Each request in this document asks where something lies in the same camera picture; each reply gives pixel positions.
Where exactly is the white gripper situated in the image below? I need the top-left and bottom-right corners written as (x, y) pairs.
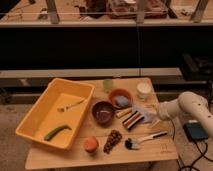
top-left (145, 102), bottom-right (170, 129)

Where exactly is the striped eraser block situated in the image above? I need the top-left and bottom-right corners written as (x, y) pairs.
top-left (122, 112), bottom-right (144, 130)

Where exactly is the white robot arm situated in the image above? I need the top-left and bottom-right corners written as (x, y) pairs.
top-left (149, 91), bottom-right (213, 138)

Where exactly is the white paper cup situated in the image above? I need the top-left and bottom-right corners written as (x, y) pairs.
top-left (137, 82), bottom-right (151, 99)

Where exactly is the small green cup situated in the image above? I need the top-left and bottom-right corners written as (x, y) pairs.
top-left (103, 79), bottom-right (113, 93)

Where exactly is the grey blue cloth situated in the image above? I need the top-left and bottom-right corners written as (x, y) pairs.
top-left (133, 106), bottom-right (157, 124)

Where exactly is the wooden table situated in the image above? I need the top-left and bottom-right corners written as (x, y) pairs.
top-left (24, 77), bottom-right (179, 171)

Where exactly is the blue sponge block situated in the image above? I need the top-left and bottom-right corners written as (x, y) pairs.
top-left (115, 96), bottom-right (129, 108)

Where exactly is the orange bowl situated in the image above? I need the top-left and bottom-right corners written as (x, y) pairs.
top-left (108, 88), bottom-right (133, 109)

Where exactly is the brown grape bunch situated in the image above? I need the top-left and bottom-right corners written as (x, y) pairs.
top-left (103, 130), bottom-right (122, 154)

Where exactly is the black box device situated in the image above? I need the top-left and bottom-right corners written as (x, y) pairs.
top-left (183, 122), bottom-right (209, 141)

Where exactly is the dark brown bowl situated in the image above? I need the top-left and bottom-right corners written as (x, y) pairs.
top-left (92, 101), bottom-right (115, 126)

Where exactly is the orange fruit toy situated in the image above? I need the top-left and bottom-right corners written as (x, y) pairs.
top-left (83, 136), bottom-right (99, 153)

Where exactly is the green chili pepper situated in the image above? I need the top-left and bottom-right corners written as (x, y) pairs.
top-left (44, 125), bottom-right (72, 141)

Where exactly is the yellow plastic bin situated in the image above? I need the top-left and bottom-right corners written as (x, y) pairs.
top-left (16, 78), bottom-right (94, 149)

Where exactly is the white handled black brush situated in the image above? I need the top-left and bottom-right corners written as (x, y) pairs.
top-left (124, 131), bottom-right (168, 150)

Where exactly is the black cable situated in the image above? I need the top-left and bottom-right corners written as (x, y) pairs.
top-left (170, 119), bottom-right (213, 171)

